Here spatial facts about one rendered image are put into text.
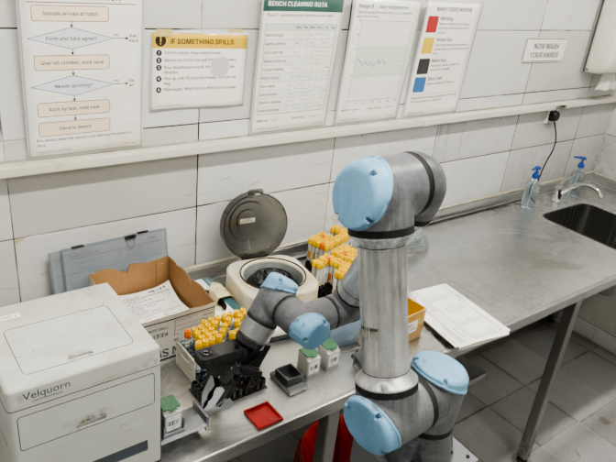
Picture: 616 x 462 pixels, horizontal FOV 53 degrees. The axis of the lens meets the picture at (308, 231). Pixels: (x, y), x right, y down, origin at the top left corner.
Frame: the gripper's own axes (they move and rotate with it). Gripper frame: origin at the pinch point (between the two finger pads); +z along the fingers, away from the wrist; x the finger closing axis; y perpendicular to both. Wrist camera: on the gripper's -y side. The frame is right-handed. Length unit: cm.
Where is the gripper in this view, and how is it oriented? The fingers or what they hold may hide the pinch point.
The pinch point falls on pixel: (203, 412)
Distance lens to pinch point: 147.5
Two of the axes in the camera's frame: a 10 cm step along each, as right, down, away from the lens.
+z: -4.8, 8.7, 0.8
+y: 6.4, 2.9, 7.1
